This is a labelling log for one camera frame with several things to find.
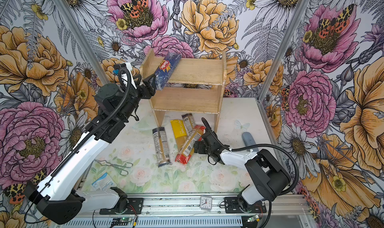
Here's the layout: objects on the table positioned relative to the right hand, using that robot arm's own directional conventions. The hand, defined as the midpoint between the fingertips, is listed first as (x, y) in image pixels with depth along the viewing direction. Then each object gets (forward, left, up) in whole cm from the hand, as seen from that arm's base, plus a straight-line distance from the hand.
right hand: (200, 150), depth 91 cm
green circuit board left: (-33, +39, -2) cm, 51 cm away
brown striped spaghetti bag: (+21, +7, 0) cm, 22 cm away
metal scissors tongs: (-9, +45, -3) cm, 46 cm away
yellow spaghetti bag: (+13, +13, 0) cm, 19 cm away
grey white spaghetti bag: (-6, +23, 0) cm, 24 cm away
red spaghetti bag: (-1, +7, +4) cm, 8 cm away
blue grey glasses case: (+5, -30, 0) cm, 31 cm away
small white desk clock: (-27, -2, -2) cm, 27 cm away
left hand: (+8, +21, +46) cm, 51 cm away
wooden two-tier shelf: (+51, +1, +6) cm, 51 cm away
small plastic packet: (-16, +52, -2) cm, 55 cm away
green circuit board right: (-34, -24, -3) cm, 42 cm away
